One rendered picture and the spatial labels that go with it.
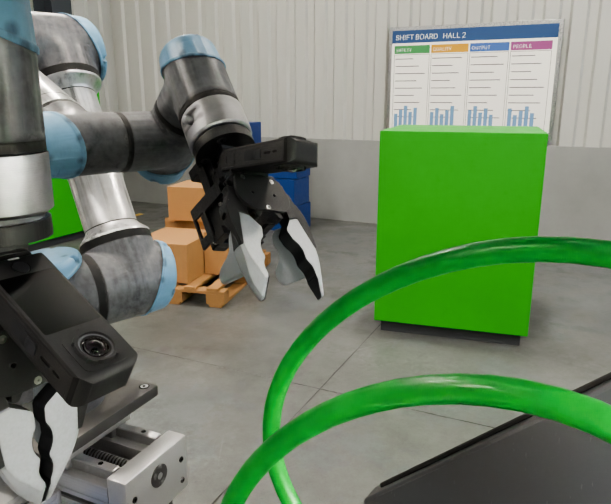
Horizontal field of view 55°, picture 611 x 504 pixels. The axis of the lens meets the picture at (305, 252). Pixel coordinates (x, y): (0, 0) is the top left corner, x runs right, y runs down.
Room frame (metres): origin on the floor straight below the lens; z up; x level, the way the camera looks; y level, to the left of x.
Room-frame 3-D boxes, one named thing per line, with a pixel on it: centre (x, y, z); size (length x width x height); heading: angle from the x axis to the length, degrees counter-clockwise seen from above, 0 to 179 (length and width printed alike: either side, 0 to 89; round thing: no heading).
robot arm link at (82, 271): (0.83, 0.38, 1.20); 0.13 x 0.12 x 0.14; 134
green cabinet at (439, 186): (3.90, -1.03, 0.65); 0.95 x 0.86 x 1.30; 73
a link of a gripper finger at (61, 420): (0.40, 0.20, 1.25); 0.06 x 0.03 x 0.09; 55
